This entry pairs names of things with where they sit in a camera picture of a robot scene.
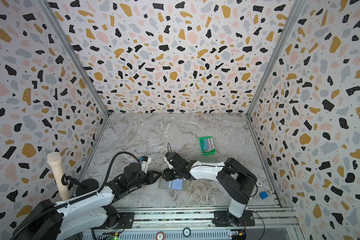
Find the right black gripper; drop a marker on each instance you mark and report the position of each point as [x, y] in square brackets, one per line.
[174, 171]

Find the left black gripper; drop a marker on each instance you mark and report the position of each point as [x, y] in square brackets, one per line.
[152, 176]

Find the grey card holder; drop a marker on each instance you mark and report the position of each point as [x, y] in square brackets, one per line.
[164, 184]

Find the blue credit card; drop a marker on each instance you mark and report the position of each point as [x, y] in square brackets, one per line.
[178, 184]

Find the green card tray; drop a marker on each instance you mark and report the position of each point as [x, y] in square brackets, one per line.
[207, 153]

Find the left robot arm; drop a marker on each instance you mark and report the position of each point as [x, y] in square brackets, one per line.
[64, 219]

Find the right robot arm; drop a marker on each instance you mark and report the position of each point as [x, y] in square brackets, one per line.
[237, 180]

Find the cards stack in tray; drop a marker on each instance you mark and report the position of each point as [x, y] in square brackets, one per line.
[208, 145]

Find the red round marker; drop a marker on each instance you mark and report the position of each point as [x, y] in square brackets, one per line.
[160, 236]

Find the black microphone stand base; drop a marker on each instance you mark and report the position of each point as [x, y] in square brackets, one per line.
[86, 186]

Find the green round marker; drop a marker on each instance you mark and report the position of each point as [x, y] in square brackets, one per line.
[186, 232]

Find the blue tape piece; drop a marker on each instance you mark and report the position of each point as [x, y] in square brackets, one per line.
[263, 195]

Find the beige microphone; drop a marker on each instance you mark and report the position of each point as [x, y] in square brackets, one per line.
[55, 161]

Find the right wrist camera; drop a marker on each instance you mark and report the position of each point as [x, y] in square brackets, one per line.
[169, 159]

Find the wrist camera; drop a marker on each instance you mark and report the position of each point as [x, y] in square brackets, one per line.
[169, 159]
[145, 161]

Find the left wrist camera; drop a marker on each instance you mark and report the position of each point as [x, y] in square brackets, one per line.
[145, 161]

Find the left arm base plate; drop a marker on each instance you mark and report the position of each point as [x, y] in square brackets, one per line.
[121, 221]

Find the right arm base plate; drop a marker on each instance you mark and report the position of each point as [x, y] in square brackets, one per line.
[226, 219]

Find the aluminium mounting rail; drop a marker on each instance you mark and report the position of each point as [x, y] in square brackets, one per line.
[271, 223]

